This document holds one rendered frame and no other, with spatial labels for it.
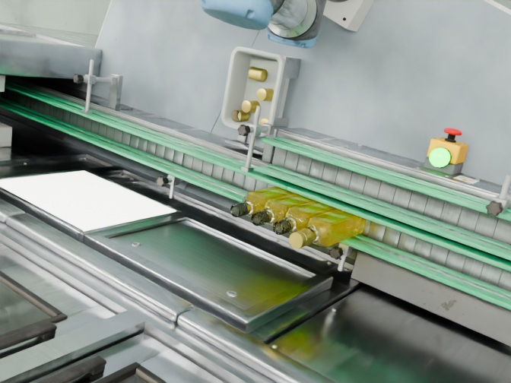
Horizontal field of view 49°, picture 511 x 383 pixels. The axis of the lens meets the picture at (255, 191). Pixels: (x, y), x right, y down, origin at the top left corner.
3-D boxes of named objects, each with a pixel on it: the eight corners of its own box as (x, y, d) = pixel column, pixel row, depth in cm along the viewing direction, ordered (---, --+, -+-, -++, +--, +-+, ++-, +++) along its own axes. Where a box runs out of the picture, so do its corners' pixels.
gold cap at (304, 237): (315, 232, 115) (305, 236, 112) (311, 248, 116) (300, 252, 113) (302, 225, 117) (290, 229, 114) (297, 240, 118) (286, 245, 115)
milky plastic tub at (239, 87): (236, 123, 169) (219, 124, 162) (250, 47, 163) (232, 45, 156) (284, 137, 160) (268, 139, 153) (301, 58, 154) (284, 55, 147)
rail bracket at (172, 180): (184, 192, 168) (152, 198, 157) (188, 170, 166) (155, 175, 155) (194, 196, 166) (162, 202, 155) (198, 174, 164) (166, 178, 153)
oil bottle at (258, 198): (285, 203, 147) (236, 215, 130) (289, 182, 146) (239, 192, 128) (303, 209, 144) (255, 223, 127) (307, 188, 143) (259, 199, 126)
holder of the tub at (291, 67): (235, 140, 170) (219, 141, 164) (252, 48, 163) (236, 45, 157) (282, 155, 161) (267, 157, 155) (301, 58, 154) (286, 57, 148)
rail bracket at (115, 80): (122, 111, 192) (67, 112, 174) (128, 61, 188) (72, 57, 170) (132, 115, 190) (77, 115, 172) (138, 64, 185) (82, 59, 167)
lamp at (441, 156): (429, 163, 130) (424, 164, 127) (434, 144, 129) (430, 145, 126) (448, 169, 127) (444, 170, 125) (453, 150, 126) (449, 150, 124)
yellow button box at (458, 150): (433, 164, 137) (423, 167, 131) (441, 134, 135) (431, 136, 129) (461, 172, 133) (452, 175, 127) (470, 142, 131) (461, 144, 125)
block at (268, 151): (273, 158, 156) (258, 159, 150) (280, 125, 153) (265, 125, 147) (284, 162, 154) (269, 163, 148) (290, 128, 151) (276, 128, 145)
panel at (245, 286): (84, 176, 178) (-21, 189, 150) (84, 167, 177) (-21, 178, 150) (331, 288, 131) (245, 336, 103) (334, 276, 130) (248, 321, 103)
